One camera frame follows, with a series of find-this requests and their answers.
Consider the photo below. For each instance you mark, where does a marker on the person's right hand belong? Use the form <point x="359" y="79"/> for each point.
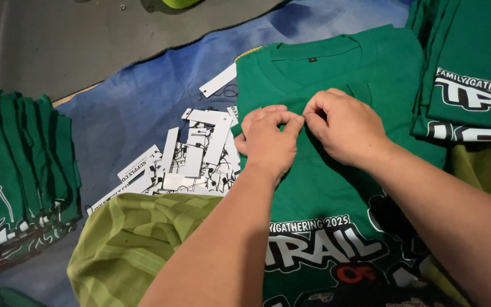
<point x="347" y="128"/>

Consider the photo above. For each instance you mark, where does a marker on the person's left hand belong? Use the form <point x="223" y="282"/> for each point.
<point x="269" y="143"/>

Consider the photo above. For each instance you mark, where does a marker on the green printed t-shirt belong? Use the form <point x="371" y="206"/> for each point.
<point x="335" y="192"/>

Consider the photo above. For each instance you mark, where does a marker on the single white hang tag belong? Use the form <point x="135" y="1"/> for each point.
<point x="218" y="80"/>

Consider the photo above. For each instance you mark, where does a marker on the pile of white hang tags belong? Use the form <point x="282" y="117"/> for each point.
<point x="186" y="170"/>

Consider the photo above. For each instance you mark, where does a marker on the blue cloth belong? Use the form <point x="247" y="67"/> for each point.
<point x="151" y="98"/>

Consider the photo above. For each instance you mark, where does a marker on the stack of folded green t-shirts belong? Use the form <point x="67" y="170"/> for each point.
<point x="471" y="72"/>
<point x="15" y="179"/>

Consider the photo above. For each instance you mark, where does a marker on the lime green object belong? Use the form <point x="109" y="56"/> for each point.
<point x="180" y="3"/>

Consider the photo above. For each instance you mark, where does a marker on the olive green striped garment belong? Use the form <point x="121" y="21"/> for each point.
<point x="134" y="243"/>

